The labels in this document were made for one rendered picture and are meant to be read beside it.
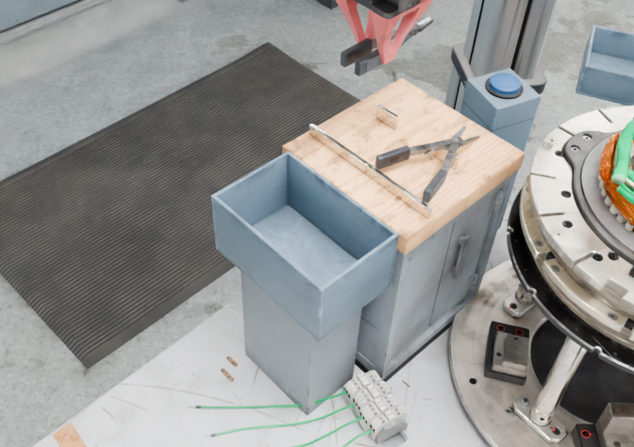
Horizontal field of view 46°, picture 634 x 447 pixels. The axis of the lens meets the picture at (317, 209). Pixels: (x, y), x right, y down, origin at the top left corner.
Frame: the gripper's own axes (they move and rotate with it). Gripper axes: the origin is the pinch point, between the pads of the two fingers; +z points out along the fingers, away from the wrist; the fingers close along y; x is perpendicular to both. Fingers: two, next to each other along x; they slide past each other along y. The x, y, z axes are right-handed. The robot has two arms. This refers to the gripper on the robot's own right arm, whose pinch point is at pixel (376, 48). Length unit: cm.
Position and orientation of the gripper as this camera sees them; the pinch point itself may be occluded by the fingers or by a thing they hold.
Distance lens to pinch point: 78.0
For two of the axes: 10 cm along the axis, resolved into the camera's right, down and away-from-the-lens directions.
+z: -0.3, 6.8, 7.3
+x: 7.2, -4.9, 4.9
